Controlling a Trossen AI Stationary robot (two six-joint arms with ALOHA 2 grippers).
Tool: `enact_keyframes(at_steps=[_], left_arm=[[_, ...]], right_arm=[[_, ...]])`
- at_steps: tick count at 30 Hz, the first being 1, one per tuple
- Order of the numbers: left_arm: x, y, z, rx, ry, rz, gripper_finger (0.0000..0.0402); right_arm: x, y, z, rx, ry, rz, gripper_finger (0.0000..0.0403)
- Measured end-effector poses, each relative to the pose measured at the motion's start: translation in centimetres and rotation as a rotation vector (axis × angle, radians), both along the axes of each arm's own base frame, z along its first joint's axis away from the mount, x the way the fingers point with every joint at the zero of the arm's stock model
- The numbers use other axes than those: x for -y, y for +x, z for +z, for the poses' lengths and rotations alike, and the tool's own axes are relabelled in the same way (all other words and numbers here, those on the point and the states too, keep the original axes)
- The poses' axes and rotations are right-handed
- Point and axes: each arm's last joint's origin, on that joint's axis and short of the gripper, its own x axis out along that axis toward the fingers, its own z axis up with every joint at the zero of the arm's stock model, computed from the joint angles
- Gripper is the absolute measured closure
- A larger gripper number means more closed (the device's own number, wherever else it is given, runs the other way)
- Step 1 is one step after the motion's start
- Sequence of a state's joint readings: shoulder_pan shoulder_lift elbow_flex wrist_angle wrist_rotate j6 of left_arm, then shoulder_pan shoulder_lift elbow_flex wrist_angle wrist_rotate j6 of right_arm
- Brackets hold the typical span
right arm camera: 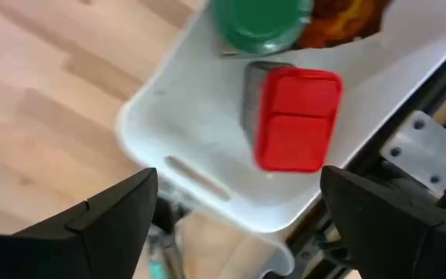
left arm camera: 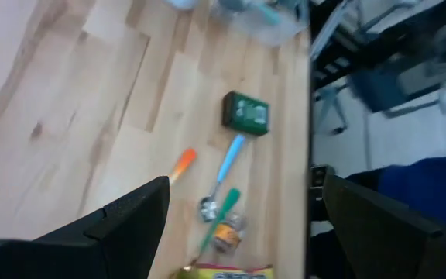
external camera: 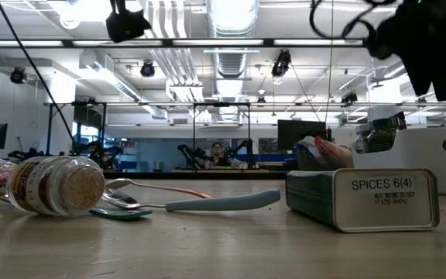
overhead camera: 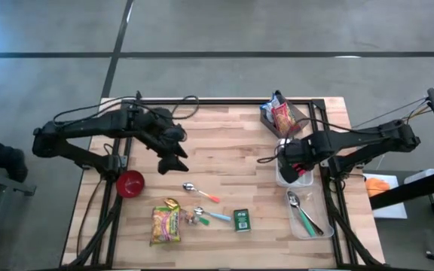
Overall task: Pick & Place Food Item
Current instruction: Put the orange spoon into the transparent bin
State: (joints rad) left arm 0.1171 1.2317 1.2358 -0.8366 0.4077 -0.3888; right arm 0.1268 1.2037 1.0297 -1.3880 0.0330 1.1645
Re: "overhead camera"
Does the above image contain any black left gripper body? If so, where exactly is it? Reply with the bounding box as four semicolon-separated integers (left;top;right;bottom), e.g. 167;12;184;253
141;111;188;150

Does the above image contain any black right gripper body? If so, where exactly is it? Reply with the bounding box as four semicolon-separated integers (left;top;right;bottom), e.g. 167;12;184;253
279;135;323;169

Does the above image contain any plain steel spoon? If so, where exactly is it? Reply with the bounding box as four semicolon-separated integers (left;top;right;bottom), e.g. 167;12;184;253
287;190;318;227

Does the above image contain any orange-handled spoon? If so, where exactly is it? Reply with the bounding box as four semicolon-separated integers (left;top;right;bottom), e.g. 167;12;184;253
182;181;222;205

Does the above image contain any red noodle packet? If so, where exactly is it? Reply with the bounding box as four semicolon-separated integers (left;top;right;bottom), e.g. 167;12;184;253
270;102;301;139

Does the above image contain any blue white snack packet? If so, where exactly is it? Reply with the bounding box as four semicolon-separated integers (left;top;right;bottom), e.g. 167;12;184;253
259;91;284;124

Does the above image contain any lime chili ramen packet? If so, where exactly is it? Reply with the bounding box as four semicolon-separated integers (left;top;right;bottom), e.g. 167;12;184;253
149;204;182;247

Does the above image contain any blue-handled spoon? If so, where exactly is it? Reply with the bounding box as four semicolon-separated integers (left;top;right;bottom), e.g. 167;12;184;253
193;206;233;223

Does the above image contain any white plastic bin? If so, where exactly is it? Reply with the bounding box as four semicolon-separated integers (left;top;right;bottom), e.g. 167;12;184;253
275;137;315;189

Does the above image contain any dark grey plastic bin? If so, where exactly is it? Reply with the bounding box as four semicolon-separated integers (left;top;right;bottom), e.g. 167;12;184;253
258;89;311;139

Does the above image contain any red bowl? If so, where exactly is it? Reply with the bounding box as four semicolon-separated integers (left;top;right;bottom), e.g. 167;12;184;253
115;169;146;199

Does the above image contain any clear plastic bin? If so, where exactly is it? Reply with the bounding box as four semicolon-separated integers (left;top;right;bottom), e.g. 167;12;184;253
285;184;335;241

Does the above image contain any green spice tin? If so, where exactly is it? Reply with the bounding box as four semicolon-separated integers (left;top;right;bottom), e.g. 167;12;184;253
233;208;252;233

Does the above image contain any orange cloth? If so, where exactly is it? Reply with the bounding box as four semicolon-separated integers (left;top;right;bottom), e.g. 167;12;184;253
364;177;392;199

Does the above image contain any white paper sheet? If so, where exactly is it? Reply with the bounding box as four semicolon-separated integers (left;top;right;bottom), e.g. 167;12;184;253
362;172;408;221

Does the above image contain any white plastic container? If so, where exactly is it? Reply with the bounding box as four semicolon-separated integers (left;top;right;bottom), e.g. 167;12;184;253
404;168;434;185

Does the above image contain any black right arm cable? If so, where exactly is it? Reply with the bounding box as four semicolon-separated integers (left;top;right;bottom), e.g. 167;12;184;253
256;117;353;165

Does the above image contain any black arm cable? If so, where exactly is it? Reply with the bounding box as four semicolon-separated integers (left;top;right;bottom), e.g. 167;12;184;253
53;90;200;128
256;117;353;165

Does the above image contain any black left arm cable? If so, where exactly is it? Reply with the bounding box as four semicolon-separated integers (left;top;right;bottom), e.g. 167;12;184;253
53;90;200;128

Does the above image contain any black rig frame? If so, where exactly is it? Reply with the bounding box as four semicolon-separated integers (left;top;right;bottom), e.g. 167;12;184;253
61;96;386;270

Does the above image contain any grey cable bundle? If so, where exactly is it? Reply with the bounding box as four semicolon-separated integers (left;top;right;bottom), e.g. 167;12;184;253
352;96;431;131

